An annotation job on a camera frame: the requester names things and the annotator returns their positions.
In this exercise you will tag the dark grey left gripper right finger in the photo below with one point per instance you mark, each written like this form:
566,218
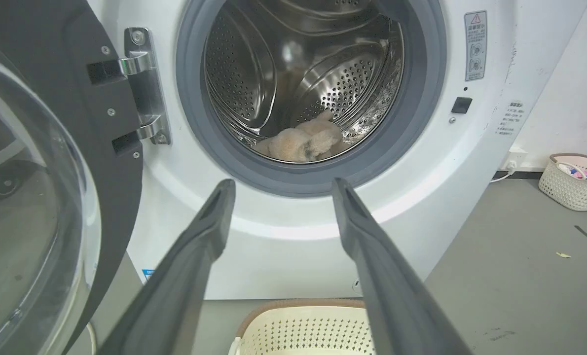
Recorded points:
392,286

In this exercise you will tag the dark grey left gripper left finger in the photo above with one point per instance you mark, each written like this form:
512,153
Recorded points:
175,291

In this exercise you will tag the beige fluffy towel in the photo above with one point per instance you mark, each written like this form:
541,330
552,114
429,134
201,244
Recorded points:
303,140

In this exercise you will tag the cream perforated laundry basket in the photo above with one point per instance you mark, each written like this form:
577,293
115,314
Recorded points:
303,330

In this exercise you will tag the white front-load washing machine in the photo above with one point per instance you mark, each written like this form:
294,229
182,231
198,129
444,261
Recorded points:
446,162

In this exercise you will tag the washing machine door with glass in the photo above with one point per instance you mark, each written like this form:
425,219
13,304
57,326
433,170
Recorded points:
42,162

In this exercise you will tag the small cream basket with items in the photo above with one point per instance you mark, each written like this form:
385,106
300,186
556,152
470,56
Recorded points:
577,182

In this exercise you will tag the blue energy label sticker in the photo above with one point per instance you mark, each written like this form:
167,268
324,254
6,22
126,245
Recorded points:
147,273

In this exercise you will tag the grey rubber door gasket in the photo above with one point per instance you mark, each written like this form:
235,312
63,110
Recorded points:
421,98

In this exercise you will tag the black door latch socket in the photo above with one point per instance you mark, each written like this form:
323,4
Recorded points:
461,105

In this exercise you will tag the small text label sticker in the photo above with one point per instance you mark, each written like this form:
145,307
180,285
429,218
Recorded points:
510,118

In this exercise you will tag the chrome door hinge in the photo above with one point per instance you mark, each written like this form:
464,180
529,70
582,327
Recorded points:
145,84

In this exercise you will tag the stainless steel perforated drum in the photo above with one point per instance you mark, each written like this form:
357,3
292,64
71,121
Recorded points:
303,69

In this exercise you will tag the grey warning sticker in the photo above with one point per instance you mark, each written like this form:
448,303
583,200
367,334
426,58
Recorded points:
475,45

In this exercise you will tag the white wall power outlet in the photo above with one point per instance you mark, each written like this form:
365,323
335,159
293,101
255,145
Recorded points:
514,159

